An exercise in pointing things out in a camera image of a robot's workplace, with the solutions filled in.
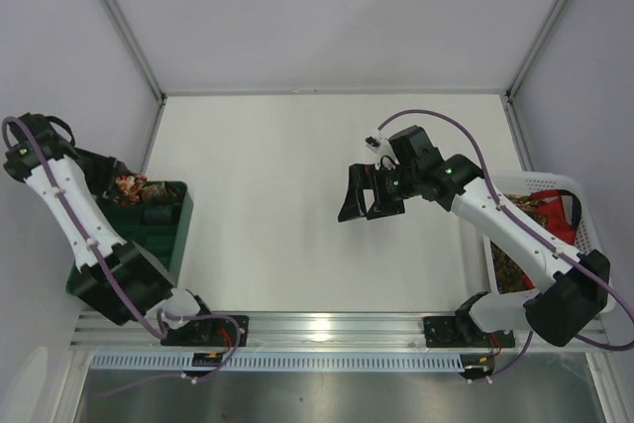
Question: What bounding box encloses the red fabric tie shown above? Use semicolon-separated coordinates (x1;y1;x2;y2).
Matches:
529;189;582;245

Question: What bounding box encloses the aluminium frame post left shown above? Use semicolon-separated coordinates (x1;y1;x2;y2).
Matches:
98;0;165;107

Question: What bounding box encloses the aluminium frame post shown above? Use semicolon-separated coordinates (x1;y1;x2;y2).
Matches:
504;0;600;100
98;0;165;107

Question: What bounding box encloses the orange brown rolled tie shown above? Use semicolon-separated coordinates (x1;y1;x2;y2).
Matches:
141;182;170;204

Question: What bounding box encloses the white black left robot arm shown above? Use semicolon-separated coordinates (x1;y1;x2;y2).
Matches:
1;113;205;340

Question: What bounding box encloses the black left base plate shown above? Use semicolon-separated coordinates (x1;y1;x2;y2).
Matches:
160;315;250;348

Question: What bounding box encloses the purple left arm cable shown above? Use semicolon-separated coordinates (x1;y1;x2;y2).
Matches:
2;115;247;397

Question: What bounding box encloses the aluminium mounting rail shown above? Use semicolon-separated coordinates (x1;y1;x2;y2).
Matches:
68;311;613;353

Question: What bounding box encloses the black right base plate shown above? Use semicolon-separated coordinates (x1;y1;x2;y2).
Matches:
422;315;516;349

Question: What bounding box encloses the colourful patterned necktie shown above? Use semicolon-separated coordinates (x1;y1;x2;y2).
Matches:
115;173;148;206

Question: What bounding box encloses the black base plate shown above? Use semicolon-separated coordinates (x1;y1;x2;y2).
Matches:
422;315;516;349
160;315;250;348

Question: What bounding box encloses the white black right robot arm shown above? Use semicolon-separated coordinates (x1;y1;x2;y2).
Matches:
338;126;610;347

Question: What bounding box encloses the dark gold patterned tie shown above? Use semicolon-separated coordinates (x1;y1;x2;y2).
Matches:
490;195;548;294

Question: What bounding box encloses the aluminium frame post right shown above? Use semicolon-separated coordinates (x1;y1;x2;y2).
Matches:
504;0;600;100

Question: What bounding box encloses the black strap in basket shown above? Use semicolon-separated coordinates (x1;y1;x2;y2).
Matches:
557;190;585;231

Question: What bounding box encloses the white slotted cable duct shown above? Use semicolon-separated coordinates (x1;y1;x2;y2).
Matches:
90;352;465;373

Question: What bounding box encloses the green divided plastic tray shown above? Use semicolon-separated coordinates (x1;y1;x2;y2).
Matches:
66;181;193;322

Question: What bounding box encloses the white plastic basket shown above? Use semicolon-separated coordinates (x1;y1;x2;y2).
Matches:
482;171;601;295

